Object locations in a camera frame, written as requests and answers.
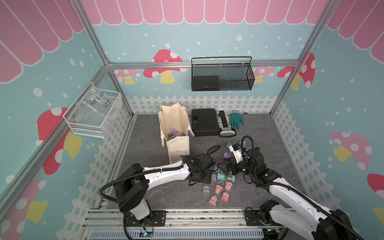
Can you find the cream canvas tote bag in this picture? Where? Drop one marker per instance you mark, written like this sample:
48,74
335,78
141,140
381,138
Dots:
175,117

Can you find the black plastic case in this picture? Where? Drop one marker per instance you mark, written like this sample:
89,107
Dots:
204,122

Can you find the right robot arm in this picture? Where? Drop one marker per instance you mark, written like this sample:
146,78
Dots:
306,217

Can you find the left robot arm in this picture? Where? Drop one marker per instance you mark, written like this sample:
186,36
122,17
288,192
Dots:
129,189

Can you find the green rubber glove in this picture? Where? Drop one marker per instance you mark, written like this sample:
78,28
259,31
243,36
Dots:
236,120

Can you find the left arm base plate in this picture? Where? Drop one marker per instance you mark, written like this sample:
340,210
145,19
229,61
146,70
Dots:
155,219

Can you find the green hourglass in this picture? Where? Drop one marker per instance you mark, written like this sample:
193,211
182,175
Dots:
230,177

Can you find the purple hourglass top cluster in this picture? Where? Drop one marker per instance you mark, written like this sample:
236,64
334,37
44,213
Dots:
174,133

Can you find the black bit holder strip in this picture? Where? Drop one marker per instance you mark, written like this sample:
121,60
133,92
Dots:
226,131

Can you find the plastic bag in bin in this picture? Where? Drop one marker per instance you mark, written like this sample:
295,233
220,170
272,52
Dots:
98,109

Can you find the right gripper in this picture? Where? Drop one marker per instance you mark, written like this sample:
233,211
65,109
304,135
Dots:
234,164

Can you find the black wire mesh basket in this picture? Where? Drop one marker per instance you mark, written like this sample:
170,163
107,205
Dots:
235,73

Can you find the black box in basket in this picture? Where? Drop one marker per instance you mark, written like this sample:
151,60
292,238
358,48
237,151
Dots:
205,83

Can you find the clear plastic wall bin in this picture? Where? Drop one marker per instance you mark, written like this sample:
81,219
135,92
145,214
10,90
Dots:
72,111

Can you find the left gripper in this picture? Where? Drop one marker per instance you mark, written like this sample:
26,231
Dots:
207,179

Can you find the purple hourglass bottom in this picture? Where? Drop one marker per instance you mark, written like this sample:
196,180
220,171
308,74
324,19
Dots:
206,190

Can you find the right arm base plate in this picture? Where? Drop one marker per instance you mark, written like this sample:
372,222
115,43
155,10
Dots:
255,219

